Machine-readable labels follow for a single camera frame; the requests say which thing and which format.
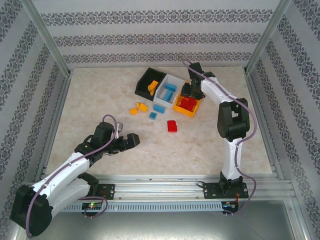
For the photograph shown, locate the orange plastic bin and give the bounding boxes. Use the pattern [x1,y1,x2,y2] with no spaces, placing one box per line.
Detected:
[173,87,203,118]

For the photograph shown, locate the white plastic bin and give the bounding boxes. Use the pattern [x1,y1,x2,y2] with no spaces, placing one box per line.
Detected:
[152,73,185,109]

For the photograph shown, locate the black plastic bin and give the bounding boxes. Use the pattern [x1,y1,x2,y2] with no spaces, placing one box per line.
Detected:
[134,67,168,102]

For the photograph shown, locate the grey metal sheet panel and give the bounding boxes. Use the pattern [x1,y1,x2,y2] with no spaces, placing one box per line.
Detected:
[14,199,307,240]

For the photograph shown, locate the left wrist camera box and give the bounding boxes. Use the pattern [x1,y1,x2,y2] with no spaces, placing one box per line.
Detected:
[114,121,125,140]

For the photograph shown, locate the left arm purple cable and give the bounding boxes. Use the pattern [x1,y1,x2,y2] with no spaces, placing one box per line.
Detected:
[24,114,118,238]

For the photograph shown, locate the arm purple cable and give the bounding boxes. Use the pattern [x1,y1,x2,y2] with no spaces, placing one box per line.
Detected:
[24,114,118,238]
[181,59,258,218]

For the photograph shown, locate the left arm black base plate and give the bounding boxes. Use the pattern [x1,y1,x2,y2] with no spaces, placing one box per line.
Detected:
[96,183,116,201]

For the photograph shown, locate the aluminium side rail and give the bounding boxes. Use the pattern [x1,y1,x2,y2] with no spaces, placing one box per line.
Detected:
[33,74,73,182]
[244,72,285,180]

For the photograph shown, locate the aluminium mounting rail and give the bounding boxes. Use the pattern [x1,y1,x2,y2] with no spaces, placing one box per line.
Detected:
[24,174,295,201]

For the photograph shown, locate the slotted grey cable duct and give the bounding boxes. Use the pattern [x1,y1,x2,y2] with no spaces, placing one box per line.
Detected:
[63,201,223,213]

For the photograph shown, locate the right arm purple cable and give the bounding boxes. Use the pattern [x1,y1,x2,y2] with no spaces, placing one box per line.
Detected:
[181,59,258,218]

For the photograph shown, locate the aluminium frame post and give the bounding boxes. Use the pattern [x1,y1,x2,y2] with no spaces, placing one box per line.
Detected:
[244,0,293,75]
[19,0,74,77]

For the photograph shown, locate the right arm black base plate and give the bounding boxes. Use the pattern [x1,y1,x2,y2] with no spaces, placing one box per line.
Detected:
[202,181,250,200]

